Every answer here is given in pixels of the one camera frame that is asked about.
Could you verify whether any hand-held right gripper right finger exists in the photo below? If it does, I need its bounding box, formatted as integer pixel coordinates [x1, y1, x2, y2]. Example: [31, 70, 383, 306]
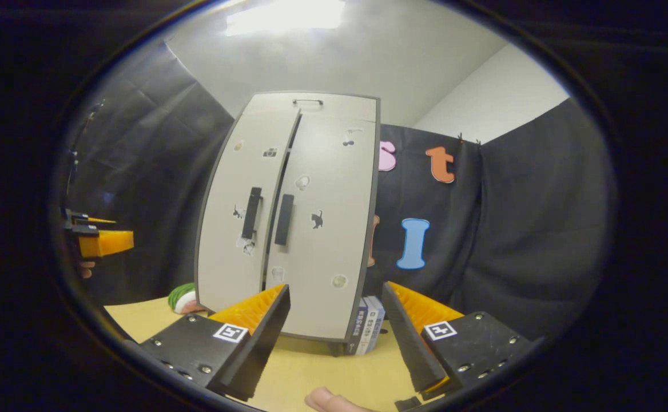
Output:
[381, 280, 535, 401]

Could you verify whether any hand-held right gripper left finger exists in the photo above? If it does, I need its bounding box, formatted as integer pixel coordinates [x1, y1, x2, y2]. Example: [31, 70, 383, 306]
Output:
[140, 284, 292, 402]

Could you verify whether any white shoe cabinet door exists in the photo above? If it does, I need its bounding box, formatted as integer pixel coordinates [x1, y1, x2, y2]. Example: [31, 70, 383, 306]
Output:
[265, 113, 377, 341]
[197, 110, 301, 312]

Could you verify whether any white shoe cabinet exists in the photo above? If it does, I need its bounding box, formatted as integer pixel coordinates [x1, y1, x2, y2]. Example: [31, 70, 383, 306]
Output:
[194, 92, 381, 358]

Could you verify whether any white cabinet drawer front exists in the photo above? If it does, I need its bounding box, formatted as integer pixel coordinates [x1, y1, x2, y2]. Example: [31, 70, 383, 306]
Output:
[246, 93, 379, 122]

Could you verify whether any grey blue book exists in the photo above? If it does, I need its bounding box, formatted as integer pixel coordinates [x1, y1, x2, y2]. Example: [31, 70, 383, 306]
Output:
[371, 296, 386, 344]

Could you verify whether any watermelon slice plush toy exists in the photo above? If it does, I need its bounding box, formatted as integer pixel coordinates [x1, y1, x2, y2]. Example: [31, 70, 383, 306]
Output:
[168, 283, 209, 315]

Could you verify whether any ceiling light panel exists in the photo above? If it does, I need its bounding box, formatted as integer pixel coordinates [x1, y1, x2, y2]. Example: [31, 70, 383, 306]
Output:
[225, 0, 346, 36]

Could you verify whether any black door handle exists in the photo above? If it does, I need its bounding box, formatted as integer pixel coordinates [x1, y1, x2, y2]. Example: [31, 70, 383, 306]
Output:
[274, 194, 295, 246]
[241, 187, 263, 240]

